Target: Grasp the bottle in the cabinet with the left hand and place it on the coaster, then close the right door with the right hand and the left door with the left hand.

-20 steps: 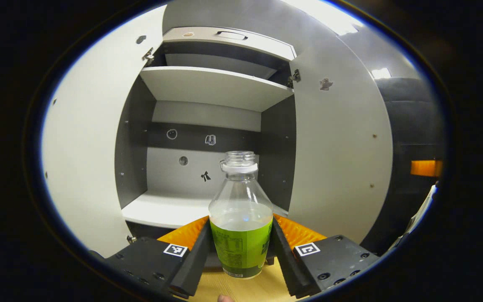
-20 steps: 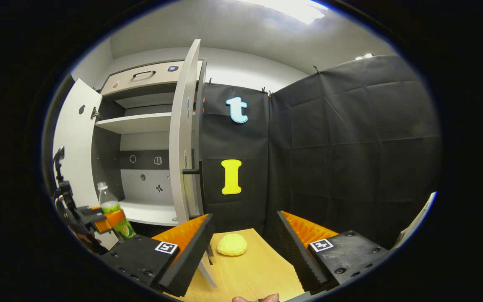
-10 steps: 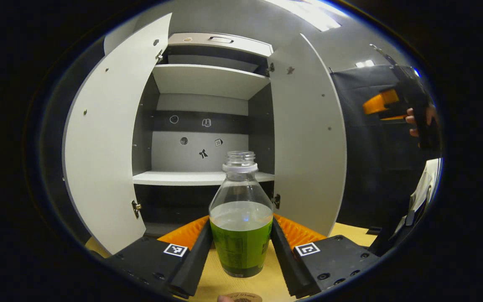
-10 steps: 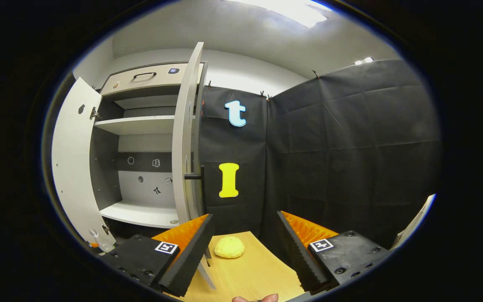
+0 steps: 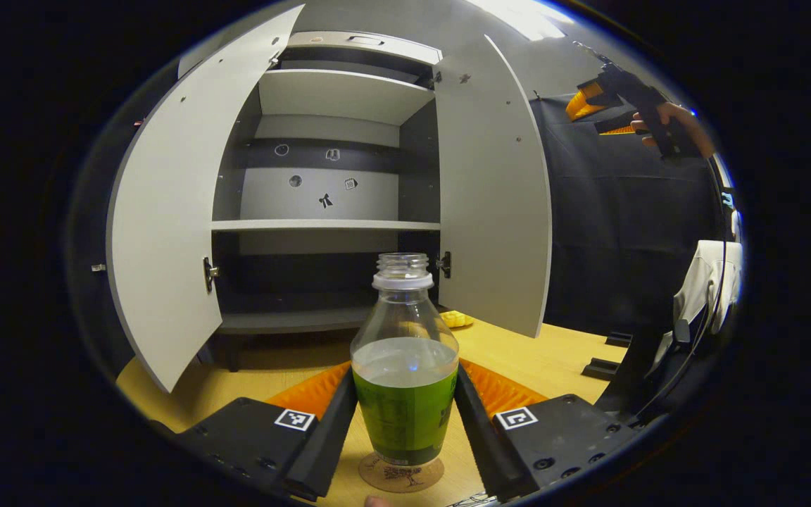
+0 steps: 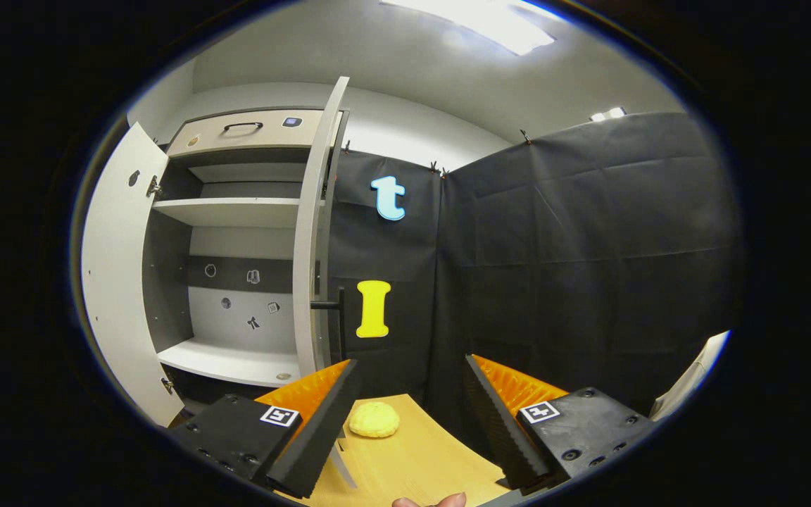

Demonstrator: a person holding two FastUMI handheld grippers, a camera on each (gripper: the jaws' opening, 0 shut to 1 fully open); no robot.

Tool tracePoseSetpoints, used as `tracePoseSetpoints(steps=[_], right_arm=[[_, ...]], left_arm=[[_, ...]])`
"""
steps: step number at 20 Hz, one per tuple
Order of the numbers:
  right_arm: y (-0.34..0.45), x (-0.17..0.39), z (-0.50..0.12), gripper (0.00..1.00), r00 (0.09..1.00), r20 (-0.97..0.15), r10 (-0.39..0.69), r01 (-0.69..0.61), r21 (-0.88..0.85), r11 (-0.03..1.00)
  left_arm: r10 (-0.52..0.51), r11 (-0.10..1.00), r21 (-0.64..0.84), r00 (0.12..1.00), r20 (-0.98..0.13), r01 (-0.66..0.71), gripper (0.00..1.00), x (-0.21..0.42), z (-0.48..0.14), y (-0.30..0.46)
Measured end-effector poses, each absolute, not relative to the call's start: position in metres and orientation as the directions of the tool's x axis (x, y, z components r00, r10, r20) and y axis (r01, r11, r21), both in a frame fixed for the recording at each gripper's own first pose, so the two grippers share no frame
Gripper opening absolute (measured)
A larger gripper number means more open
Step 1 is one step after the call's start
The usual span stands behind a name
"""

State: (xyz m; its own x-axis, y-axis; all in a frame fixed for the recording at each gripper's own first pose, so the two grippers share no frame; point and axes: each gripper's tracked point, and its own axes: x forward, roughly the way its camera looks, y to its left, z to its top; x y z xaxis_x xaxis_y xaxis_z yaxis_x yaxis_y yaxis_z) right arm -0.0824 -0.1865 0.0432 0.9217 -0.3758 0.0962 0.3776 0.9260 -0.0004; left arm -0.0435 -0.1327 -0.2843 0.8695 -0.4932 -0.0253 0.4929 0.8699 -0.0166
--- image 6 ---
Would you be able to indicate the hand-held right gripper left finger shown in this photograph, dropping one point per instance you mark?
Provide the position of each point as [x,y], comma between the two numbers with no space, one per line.
[307,443]

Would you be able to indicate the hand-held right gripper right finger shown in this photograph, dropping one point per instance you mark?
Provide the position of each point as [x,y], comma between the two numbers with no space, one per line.
[500,422]

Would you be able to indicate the white cabinet door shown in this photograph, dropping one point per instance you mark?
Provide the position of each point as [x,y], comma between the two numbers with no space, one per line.
[307,232]
[113,267]

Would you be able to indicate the white and grey cabinet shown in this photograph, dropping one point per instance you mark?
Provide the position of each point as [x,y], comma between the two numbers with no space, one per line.
[236,211]

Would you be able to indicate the grey cabinet drawer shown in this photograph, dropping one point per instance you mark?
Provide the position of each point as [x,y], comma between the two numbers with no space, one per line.
[236,134]

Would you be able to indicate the yellow bun-shaped sponge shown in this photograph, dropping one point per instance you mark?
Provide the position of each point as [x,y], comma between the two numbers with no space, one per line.
[374,420]

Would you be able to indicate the white curved object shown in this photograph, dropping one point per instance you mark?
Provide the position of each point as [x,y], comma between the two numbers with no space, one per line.
[690,377]

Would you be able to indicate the ceiling light panel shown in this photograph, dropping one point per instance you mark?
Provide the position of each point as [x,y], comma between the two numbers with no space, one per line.
[607,113]

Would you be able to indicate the long ceiling light strip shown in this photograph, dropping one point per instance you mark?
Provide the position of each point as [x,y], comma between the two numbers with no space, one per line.
[490,24]

